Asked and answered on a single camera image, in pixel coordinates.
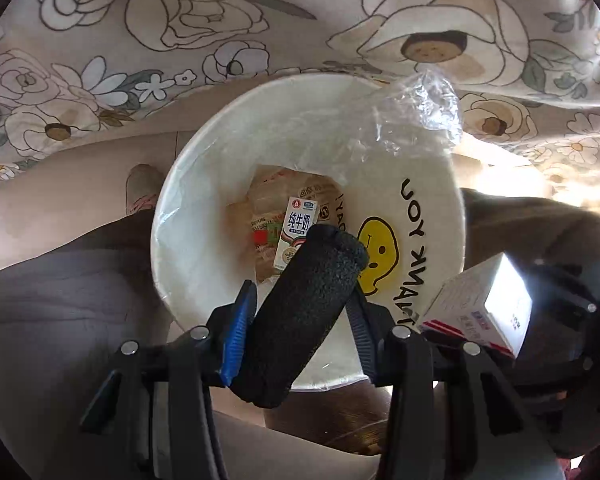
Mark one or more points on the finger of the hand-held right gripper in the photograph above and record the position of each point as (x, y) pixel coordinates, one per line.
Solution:
(570, 295)
(565, 370)

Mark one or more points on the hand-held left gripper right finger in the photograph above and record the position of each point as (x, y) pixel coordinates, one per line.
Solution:
(364, 332)

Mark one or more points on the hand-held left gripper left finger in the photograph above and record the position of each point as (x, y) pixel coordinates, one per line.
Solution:
(235, 332)

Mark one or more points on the black foam roller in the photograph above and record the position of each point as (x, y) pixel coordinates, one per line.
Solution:
(305, 310)

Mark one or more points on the white box with red stripe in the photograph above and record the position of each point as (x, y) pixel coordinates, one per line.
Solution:
(472, 305)

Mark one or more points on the small white milk carton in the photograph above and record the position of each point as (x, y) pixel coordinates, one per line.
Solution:
(296, 227)

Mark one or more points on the person's right leg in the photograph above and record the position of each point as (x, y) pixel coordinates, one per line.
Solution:
(520, 225)

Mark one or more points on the person's leg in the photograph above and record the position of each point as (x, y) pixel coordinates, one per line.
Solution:
(520, 225)
(55, 340)

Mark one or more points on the brown printed wrapper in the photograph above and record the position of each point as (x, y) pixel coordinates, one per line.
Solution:
(270, 190)

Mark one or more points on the person's left foot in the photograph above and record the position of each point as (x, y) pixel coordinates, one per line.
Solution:
(142, 187)

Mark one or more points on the person's left leg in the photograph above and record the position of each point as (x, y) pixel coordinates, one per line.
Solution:
(55, 340)

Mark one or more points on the clear plastic bin liner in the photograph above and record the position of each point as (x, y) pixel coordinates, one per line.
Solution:
(415, 110)

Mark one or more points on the floral bed cover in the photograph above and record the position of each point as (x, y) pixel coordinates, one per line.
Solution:
(290, 15)

